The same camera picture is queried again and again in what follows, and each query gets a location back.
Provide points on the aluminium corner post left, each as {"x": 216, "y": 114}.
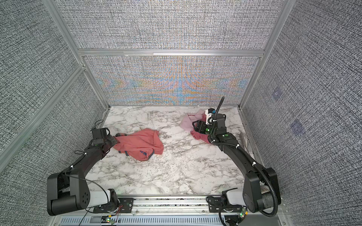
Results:
{"x": 61, "y": 25}

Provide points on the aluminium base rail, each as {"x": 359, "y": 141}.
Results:
{"x": 166, "y": 210}

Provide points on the aluminium horizontal back bar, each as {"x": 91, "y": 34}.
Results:
{"x": 108, "y": 52}

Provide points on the light pink cloth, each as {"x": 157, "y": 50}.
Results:
{"x": 189, "y": 118}

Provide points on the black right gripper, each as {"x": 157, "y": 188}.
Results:
{"x": 200, "y": 123}

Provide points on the aluminium corner post right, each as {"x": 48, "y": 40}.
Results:
{"x": 275, "y": 32}

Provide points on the dark pink cloth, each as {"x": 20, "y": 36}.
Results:
{"x": 199, "y": 136}

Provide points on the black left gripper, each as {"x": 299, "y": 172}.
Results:
{"x": 112, "y": 139}

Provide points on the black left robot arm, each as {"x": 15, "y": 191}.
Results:
{"x": 68, "y": 191}

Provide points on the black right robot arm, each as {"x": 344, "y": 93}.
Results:
{"x": 261, "y": 191}

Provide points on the pink shirt with grey trim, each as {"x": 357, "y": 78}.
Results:
{"x": 141, "y": 145}

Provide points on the aluminium corner post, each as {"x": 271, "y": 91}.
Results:
{"x": 275, "y": 32}
{"x": 61, "y": 25}

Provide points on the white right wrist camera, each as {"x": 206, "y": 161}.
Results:
{"x": 209, "y": 115}

